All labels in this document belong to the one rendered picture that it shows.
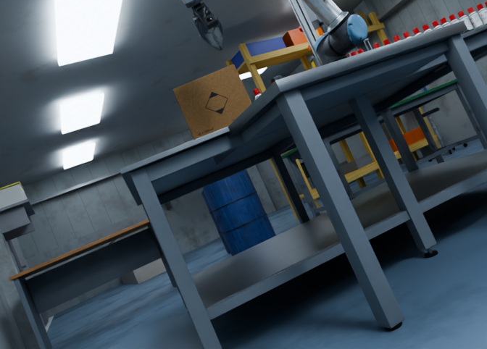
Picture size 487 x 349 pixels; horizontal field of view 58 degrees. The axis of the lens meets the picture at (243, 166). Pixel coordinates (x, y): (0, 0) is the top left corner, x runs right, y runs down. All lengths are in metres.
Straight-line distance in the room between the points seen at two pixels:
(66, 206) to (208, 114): 8.79
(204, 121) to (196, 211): 9.03
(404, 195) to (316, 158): 0.71
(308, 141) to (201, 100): 0.76
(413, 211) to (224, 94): 0.96
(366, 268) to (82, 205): 9.52
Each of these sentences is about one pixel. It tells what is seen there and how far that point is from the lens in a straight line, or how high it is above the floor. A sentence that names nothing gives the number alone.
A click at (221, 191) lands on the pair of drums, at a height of 0.75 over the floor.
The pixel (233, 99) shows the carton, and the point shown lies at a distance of 2.01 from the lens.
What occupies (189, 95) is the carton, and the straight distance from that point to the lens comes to 2.02.
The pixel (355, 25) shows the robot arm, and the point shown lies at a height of 1.01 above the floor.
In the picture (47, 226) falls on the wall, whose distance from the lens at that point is 10.58.
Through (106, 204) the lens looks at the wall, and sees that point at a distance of 10.66.
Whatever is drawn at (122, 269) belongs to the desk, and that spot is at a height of 0.40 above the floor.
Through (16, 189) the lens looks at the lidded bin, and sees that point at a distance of 5.63.
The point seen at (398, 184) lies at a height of 0.33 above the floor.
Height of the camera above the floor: 0.53
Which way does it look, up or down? 4 degrees up
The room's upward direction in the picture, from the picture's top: 24 degrees counter-clockwise
